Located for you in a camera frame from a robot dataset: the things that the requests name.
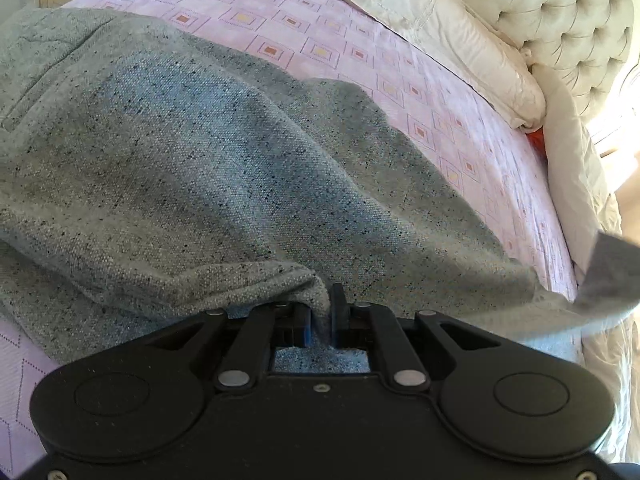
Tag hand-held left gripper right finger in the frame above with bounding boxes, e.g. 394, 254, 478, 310
330, 282, 502, 392

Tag white pillow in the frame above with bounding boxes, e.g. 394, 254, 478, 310
332, 0, 547, 134

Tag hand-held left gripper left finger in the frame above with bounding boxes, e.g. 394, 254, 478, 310
145, 302, 314, 394

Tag white duvet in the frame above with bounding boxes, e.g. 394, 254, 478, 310
529, 62, 640, 467

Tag cream tufted headboard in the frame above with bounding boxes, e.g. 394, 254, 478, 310
425, 0, 635, 117

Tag pink patterned bed sheet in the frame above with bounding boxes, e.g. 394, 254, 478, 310
0, 0, 585, 467

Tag grey pants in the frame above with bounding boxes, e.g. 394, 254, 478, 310
0, 7, 640, 377

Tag small red item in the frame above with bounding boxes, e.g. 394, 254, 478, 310
524, 127, 549, 162

